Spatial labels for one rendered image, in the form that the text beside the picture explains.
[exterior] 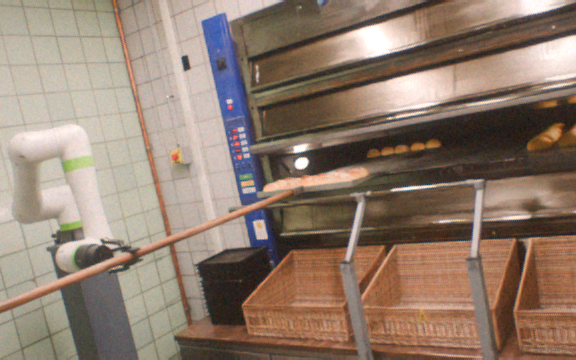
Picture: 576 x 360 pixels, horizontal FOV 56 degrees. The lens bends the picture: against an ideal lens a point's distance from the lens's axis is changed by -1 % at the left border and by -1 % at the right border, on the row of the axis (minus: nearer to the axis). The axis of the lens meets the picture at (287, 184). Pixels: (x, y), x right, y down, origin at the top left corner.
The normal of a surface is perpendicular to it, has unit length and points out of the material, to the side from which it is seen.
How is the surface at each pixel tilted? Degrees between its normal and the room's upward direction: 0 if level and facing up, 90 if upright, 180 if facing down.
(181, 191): 90
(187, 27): 90
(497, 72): 70
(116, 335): 90
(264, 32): 90
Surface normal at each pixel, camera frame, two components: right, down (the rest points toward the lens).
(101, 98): 0.80, -0.11
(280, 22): -0.55, 0.20
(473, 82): -0.59, -0.14
